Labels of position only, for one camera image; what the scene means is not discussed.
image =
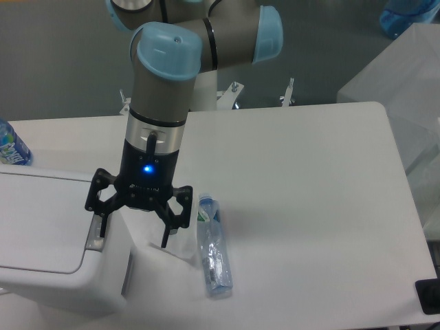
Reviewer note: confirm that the clear plastic wrapper bag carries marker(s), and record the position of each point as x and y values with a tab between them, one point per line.
182	244

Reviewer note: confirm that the white push-lid trash can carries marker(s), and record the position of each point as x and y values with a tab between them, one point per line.
53	250

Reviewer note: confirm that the blue labelled water bottle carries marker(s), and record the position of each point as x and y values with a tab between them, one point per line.
13	149

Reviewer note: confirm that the black device at edge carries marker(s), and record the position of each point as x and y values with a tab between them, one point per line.
428	293

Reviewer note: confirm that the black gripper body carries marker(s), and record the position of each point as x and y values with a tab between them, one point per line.
145	180

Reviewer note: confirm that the crushed clear plastic bottle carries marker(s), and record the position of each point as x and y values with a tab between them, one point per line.
212	248

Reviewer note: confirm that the blue plastic bag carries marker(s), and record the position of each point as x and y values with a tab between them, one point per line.
397	16

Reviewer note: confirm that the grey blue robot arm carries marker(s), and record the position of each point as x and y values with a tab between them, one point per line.
172	43

